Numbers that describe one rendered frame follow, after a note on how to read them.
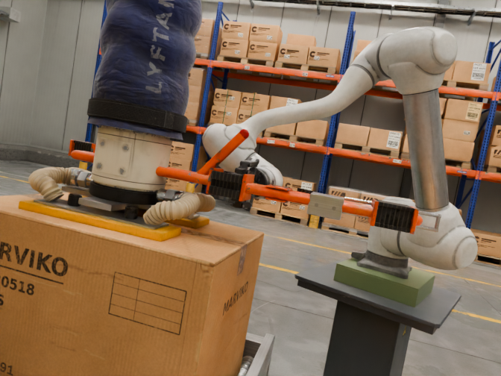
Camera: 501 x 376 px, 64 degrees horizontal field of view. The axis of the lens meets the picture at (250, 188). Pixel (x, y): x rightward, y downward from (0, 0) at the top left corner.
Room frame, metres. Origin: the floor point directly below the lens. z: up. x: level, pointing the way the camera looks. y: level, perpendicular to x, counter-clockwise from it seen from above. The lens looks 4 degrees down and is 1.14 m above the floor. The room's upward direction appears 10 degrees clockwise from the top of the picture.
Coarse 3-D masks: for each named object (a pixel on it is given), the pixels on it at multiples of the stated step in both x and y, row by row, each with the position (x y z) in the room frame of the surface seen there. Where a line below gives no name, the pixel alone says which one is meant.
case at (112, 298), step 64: (64, 192) 1.15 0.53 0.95; (0, 256) 0.80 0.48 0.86; (64, 256) 0.76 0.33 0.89; (128, 256) 0.73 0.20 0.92; (192, 256) 0.71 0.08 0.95; (256, 256) 1.03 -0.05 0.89; (0, 320) 0.80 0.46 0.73; (64, 320) 0.76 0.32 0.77; (128, 320) 0.72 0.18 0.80; (192, 320) 0.69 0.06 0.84
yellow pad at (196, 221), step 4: (84, 196) 1.04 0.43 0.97; (88, 196) 1.04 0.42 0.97; (140, 208) 1.01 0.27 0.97; (140, 212) 0.99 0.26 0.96; (144, 212) 0.99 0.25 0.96; (140, 216) 0.99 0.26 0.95; (196, 216) 1.02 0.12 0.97; (200, 216) 1.05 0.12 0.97; (172, 220) 0.97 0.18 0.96; (176, 220) 0.97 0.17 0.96; (180, 220) 0.97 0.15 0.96; (184, 220) 0.97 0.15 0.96; (188, 220) 0.97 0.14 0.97; (192, 220) 0.97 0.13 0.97; (196, 220) 0.98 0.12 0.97; (200, 220) 0.99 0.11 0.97; (204, 220) 1.02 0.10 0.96; (208, 220) 1.04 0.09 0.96; (176, 224) 0.97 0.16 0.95; (180, 224) 0.97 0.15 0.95; (184, 224) 0.97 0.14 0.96; (188, 224) 0.96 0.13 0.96; (192, 224) 0.96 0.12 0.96; (196, 224) 0.96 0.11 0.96; (200, 224) 0.98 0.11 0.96; (204, 224) 1.02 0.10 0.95; (208, 224) 1.05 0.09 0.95; (196, 228) 0.96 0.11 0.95
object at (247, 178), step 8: (216, 176) 0.85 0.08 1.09; (224, 176) 0.85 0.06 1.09; (232, 176) 0.85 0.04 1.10; (240, 176) 0.84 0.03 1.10; (248, 176) 0.87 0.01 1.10; (208, 184) 0.87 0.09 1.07; (216, 184) 0.86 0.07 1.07; (224, 184) 0.86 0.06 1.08; (232, 184) 0.85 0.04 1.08; (240, 184) 0.85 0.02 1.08; (208, 192) 0.86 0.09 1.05; (216, 192) 0.85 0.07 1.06; (224, 192) 0.85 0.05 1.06; (232, 192) 0.85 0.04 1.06; (240, 192) 0.85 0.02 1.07; (240, 200) 0.85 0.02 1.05
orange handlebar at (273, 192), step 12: (72, 156) 0.96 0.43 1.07; (84, 156) 0.95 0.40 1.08; (168, 168) 0.91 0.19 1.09; (192, 180) 0.89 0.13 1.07; (204, 180) 0.88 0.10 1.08; (252, 192) 0.86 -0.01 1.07; (264, 192) 0.85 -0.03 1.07; (276, 192) 0.84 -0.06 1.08; (288, 192) 0.84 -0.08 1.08; (300, 192) 0.88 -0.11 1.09; (348, 204) 0.81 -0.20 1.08; (360, 204) 0.82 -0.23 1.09; (420, 216) 0.80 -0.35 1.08
